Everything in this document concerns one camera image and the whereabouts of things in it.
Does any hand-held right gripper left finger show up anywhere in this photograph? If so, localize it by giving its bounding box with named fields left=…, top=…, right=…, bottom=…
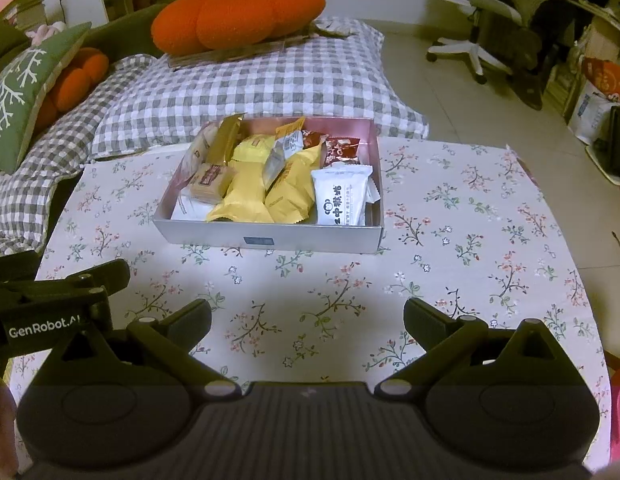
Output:
left=62, top=299, right=241, bottom=401

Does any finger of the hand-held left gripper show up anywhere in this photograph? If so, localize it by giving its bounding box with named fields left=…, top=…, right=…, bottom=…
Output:
left=84, top=289, right=114, bottom=333
left=37, top=259, right=132, bottom=306

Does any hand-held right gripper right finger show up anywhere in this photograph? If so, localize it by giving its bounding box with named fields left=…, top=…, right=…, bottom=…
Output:
left=375, top=297, right=561, bottom=400

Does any silver box with pink inside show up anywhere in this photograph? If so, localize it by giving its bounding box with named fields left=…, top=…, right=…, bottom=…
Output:
left=152, top=116, right=385, bottom=256

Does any beige cracker snack packet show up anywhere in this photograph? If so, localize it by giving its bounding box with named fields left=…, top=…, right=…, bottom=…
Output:
left=186, top=162, right=239, bottom=207

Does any white snack packet green print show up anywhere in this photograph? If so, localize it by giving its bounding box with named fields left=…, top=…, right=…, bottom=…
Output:
left=311, top=166, right=373, bottom=227

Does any gold cookie snack packet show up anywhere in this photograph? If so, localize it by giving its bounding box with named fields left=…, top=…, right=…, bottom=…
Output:
left=205, top=113, right=247, bottom=167

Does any orange labelled snack packet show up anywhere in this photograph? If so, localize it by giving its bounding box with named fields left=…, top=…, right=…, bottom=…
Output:
left=274, top=116, right=307, bottom=153

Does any red brown snack packet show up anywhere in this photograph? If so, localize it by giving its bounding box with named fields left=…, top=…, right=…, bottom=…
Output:
left=301, top=129, right=331, bottom=150

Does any floral tablecloth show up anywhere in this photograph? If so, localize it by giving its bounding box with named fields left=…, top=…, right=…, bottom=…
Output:
left=7, top=142, right=618, bottom=461

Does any plain white snack packet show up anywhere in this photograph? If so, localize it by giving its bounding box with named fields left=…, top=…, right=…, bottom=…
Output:
left=171, top=194, right=213, bottom=222

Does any grey checked blanket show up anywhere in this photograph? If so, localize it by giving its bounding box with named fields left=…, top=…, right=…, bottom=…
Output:
left=0, top=54, right=163, bottom=258

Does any green embroidered cushion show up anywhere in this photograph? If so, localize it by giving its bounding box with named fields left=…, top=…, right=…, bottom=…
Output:
left=0, top=22, right=93, bottom=173

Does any small orange pumpkin cushion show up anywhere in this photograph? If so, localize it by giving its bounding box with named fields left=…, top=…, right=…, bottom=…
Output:
left=34, top=47, right=110, bottom=133

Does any green sofa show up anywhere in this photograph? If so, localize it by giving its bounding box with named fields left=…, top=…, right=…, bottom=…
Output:
left=82, top=2, right=173, bottom=68

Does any grey checked pillow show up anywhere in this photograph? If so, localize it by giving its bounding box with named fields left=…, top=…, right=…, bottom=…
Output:
left=90, top=16, right=431, bottom=161

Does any orange and white bag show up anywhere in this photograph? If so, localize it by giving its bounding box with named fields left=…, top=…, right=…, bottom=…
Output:
left=567, top=56, right=620, bottom=147

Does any large orange pumpkin cushion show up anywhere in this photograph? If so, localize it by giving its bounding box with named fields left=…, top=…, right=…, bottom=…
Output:
left=150, top=0, right=327, bottom=56

